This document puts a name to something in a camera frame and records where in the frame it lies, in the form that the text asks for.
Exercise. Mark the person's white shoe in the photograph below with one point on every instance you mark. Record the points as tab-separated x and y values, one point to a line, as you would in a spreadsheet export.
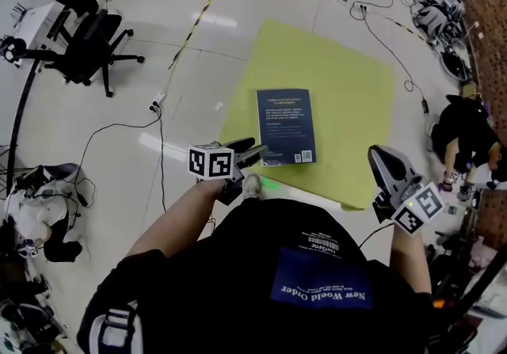
252	186

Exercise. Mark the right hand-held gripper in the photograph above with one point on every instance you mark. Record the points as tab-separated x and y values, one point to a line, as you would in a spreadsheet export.
420	206

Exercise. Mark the black power adapter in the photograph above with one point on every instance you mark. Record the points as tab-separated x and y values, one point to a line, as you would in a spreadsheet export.
425	105

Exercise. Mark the black office chair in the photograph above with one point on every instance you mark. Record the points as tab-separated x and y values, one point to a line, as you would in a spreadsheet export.
91	51

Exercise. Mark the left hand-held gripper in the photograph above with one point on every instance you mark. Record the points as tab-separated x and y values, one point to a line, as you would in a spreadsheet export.
210	162

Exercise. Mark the white power strip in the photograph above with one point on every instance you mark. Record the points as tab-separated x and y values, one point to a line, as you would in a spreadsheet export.
359	7
158	97

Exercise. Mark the black metal stand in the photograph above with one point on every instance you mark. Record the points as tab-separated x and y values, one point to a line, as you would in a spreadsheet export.
481	289

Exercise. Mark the blue-covered book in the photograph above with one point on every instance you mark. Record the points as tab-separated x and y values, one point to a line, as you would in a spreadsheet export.
285	126

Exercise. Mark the person's right forearm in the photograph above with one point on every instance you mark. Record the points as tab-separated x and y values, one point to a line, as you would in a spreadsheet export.
410	261

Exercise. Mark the person's left forearm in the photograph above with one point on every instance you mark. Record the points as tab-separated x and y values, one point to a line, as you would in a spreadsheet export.
178	218

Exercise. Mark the person's black t-shirt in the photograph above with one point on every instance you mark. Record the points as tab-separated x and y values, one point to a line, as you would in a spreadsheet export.
237	285

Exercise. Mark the pile of grey white backpacks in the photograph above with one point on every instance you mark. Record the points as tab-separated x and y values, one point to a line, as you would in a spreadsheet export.
439	8

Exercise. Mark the small white table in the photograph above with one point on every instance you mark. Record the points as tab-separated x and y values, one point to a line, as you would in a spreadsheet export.
35	23

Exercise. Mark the yellow black floor tape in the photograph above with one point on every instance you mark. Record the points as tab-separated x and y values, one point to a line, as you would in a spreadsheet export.
202	12

